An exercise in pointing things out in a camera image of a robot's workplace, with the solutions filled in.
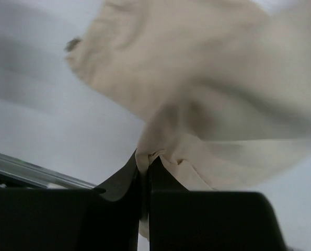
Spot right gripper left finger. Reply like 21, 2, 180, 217
0, 156, 140, 250

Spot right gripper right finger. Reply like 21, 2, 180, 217
148, 158, 287, 251

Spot beige trousers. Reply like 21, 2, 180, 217
64, 0, 311, 240

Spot aluminium front rail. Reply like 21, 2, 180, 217
0, 153, 95, 189

